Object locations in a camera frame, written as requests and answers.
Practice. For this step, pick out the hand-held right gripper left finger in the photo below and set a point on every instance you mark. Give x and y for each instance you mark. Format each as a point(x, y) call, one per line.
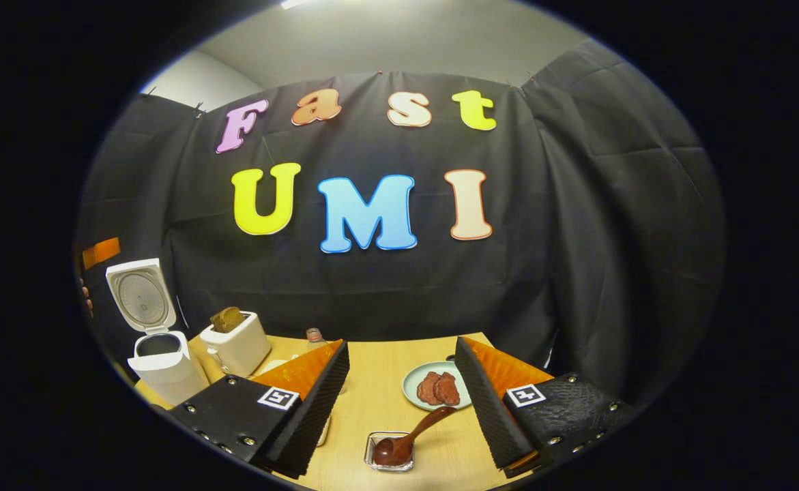
point(317, 409)

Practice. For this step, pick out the dark wooden spoon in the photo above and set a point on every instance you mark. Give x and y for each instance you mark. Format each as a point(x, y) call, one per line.
point(392, 450)

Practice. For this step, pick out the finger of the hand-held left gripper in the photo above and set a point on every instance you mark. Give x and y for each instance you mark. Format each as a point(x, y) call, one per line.
point(102, 254)

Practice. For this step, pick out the clear plastic rice container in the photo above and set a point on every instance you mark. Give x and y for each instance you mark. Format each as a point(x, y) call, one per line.
point(324, 431)

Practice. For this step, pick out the light green plate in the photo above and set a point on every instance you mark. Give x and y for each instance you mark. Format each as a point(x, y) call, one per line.
point(413, 382)

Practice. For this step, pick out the white rice cooker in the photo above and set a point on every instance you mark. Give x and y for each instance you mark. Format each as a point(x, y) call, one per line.
point(170, 378)

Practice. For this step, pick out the brown bread slice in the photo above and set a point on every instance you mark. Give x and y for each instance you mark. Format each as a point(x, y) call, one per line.
point(227, 319)

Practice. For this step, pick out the small glass chopstick holder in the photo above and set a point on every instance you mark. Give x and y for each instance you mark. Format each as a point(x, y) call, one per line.
point(372, 458)

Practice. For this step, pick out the white toaster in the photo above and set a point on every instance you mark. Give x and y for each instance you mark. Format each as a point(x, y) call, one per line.
point(242, 348)

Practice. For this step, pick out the red meat slice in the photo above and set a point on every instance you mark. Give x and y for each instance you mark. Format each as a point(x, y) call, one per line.
point(428, 389)
point(448, 390)

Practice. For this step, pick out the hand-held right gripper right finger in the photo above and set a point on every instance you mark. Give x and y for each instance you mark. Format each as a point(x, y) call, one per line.
point(488, 409)

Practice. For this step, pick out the clear plastic bottle red label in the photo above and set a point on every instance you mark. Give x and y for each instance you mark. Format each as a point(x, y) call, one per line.
point(314, 337)

